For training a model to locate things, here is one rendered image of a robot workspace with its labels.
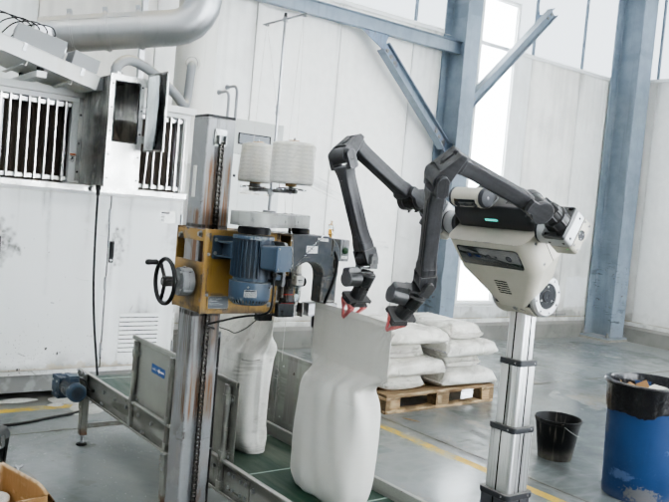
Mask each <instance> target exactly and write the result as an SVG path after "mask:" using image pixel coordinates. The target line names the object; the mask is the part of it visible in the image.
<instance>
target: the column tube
mask: <svg viewBox="0 0 669 502"><path fill-rule="evenodd" d="M235 127H236V121H232V120H226V119H220V118H214V117H199V118H195V119H194V130H193V143H192V155H191V167H190V180H189V193H188V205H187V218H186V227H191V228H197V229H212V224H213V222H212V220H213V208H214V199H215V196H214V195H215V183H216V173H217V164H218V163H217V158H218V147H219V146H215V145H214V133H215V129H216V128H217V129H224V130H228V131H227V136H228V139H227V144H226V147H224V155H223V156H224V159H223V171H222V180H221V183H222V184H221V196H220V206H219V215H218V216H219V221H218V229H219V230H227V225H228V213H229V201H230V189H231V176H232V164H233V152H234V140H235ZM194 165H197V174H196V186H195V197H191V191H192V178H193V166H194ZM202 253H203V241H200V240H194V239H189V238H185V244H184V256H183V258H185V259H189V260H194V261H199V262H202ZM204 319H205V314H198V313H197V312H194V311H191V310H188V309H185V308H182V307H179V320H178V332H177V345H176V358H175V371H174V383H173V396H172V409H171V420H170V433H169V446H168V459H167V477H166V491H165V497H164V502H190V492H191V483H192V467H193V458H194V456H193V455H194V443H195V433H196V431H195V430H196V418H197V408H198V406H197V405H198V393H199V384H200V369H201V359H202V344H203V334H204ZM219 324H220V323H216V324H211V325H210V326H212V327H214V328H215V330H214V329H211V328H210V332H209V341H208V357H207V366H206V381H205V390H204V399H203V400H204V405H203V415H202V424H201V425H202V430H201V440H200V449H199V450H200V455H199V465H198V474H197V475H198V479H197V490H196V498H195V499H196V502H205V487H206V481H207V470H208V458H209V445H210V433H211V421H212V408H213V396H214V384H215V373H216V360H217V348H218V336H219Z"/></svg>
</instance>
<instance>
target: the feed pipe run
mask: <svg viewBox="0 0 669 502"><path fill-rule="evenodd" d="M221 4H222V0H185V1H184V3H183V4H182V5H181V6H180V7H178V8H176V9H169V10H150V11H148V0H141V11H145V13H142V14H145V15H144V16H145V17H142V19H145V20H142V21H145V23H142V25H145V24H146V26H143V28H146V29H144V30H143V31H146V33H143V34H147V36H144V38H146V37H147V39H144V40H148V42H145V43H148V44H145V45H149V47H148V46H146V48H160V47H177V46H182V45H186V44H190V43H192V42H194V41H196V40H198V39H200V38H202V37H203V36H204V35H205V34H206V33H207V32H208V31H209V30H210V29H211V28H212V27H213V25H214V23H215V21H216V20H217V18H218V16H219V13H220V9H221ZM144 53H145V50H144V51H142V50H140V49H138V53H137V57H138V58H140V59H142V60H144ZM136 77H137V78H142V79H143V71H141V70H139V69H136Z"/></svg>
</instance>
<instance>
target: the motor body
mask: <svg viewBox="0 0 669 502"><path fill-rule="evenodd" d="M273 241H275V237H272V236H264V235H257V236H255V235H251V234H233V239H232V250H231V262H230V275H231V276H233V279H229V289H228V298H229V300H230V301H231V302H232V303H234V304H238V305H244V306H263V305H266V304H267V303H268V301H269V299H270V291H271V282H269V281H268V276H269V274H271V273H272V272H271V271H268V270H262V269H261V268H260V258H261V249H262V246H263V245H275V242H273Z"/></svg>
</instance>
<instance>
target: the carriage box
mask: <svg viewBox="0 0 669 502"><path fill-rule="evenodd" d="M233 234H244V233H238V228H227V230H219V229H197V228H191V227H186V225H177V238H176V251H175V264H174V265H175V269H176V268H177V267H183V266H186V267H189V268H192V269H193V271H194V273H195V278H196V284H195V289H194V292H193V293H192V295H190V296H177V295H174V298H173V300H172V302H171V304H172V305H177V306H180V307H182V308H185V309H188V310H191V311H194V312H197V313H198V314H264V313H266V312H268V311H269V309H270V306H271V300H272V288H273V285H271V291H270V299H269V301H268V303H267V304H266V305H263V306H244V305H238V304H234V303H232V302H231V301H230V300H229V298H228V309H208V297H214V296H228V289H229V279H233V276H231V275H230V262H231V260H230V259H212V257H211V255H212V242H213V236H214V235H221V236H233ZM264 236H272V237H275V241H279V242H281V233H274V232H271V235H264ZM185 238H189V239H194V240H200V241H203V253H202V262H199V261H194V260H189V259H185V258H183V256H184V244H185ZM276 290H277V286H275V293H274V302H273V308H272V310H271V312H270V313H273V314H274V313H275V302H276Z"/></svg>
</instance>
